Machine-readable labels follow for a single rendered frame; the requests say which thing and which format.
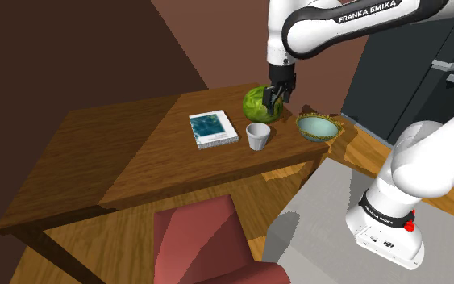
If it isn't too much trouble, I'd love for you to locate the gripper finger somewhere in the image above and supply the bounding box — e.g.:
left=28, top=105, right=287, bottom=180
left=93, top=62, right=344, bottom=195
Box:
left=262, top=83, right=280, bottom=116
left=275, top=81, right=294, bottom=103

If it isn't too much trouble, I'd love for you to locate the green cabbage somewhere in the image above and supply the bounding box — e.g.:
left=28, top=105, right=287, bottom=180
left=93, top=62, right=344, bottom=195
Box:
left=242, top=85, right=285, bottom=124

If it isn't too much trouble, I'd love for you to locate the white cup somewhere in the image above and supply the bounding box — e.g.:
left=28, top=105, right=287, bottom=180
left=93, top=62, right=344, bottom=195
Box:
left=245, top=122, right=272, bottom=152

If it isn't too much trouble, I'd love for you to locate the pale blue gold-rimmed bowl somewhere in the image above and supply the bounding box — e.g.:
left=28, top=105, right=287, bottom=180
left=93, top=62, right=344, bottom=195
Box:
left=295, top=112, right=344, bottom=144

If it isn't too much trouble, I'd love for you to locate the blue-covered white book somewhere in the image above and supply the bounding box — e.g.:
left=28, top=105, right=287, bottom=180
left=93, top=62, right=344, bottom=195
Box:
left=188, top=109, right=240, bottom=151

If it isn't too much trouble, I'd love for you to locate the grey robot stand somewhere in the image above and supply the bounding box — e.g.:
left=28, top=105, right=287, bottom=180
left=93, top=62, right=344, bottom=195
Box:
left=260, top=157, right=454, bottom=284

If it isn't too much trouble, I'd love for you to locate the brown wooden table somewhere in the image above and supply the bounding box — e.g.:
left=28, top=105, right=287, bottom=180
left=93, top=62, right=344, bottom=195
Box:
left=0, top=81, right=360, bottom=284

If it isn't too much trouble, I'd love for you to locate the red chair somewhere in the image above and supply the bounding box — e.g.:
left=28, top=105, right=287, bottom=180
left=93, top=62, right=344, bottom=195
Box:
left=152, top=194, right=292, bottom=284

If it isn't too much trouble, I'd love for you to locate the dark cabinet with grey handles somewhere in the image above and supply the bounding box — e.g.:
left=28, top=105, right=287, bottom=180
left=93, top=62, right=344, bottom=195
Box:
left=340, top=12, right=454, bottom=148

